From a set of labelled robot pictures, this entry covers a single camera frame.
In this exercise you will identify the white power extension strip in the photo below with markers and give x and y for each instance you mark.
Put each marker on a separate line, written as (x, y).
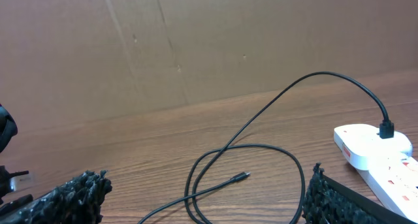
(394, 182)

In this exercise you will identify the white charger adapter plug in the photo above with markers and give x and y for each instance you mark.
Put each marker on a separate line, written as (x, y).
(363, 148)

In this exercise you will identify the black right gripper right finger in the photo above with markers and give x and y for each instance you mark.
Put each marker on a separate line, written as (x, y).
(329, 202)

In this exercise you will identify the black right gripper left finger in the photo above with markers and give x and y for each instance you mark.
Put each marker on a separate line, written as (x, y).
(77, 201)

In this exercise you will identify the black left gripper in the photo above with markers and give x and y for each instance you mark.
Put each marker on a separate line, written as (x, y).
(8, 130)

